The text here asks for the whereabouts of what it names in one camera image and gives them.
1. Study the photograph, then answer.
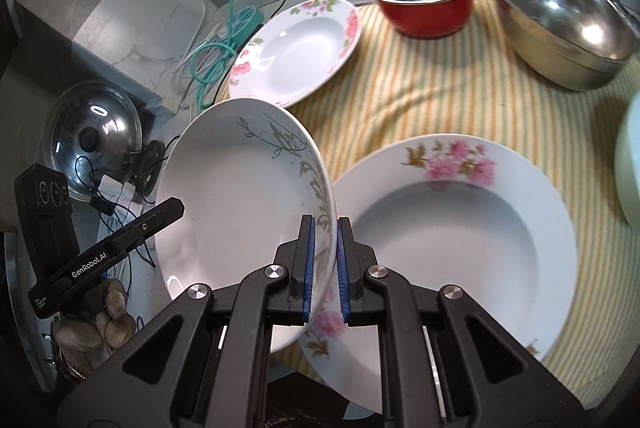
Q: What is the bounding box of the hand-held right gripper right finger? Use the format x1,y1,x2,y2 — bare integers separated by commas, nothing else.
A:
337,216,586,428

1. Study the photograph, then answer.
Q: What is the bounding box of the yellow striped cloth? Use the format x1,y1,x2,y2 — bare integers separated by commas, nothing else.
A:
215,0,640,376

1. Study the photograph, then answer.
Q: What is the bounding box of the white plate with grey leaves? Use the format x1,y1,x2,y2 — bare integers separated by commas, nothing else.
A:
154,97,337,356

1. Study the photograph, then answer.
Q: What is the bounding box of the white power adapter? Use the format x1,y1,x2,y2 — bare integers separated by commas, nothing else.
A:
97,175,138,211

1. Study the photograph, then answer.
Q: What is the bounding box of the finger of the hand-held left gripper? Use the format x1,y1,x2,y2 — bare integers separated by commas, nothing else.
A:
107,198,186,255

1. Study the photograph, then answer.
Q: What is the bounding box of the teal hose reel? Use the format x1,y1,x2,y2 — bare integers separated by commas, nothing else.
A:
227,5,263,49

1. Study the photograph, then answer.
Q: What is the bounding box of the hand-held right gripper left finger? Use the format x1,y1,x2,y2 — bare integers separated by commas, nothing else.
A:
52,214,317,428

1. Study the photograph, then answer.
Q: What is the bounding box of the small floral plate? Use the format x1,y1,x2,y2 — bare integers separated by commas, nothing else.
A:
228,0,363,108

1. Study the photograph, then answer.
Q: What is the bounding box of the person's left hand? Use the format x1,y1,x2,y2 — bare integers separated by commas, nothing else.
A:
50,278,138,379

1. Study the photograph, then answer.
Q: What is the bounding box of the large steel bowl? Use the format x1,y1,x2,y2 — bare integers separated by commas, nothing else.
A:
491,0,638,92

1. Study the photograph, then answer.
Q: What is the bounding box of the steel pot lid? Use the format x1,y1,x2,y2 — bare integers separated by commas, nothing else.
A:
41,80,143,201

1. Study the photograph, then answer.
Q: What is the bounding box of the large floral plate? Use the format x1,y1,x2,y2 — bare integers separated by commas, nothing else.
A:
297,137,580,424

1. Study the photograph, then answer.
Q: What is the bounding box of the light blue bowl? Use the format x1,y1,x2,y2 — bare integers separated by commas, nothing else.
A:
614,90,640,229

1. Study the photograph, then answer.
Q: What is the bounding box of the black clip mount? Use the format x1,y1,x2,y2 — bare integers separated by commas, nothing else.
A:
122,140,168,196

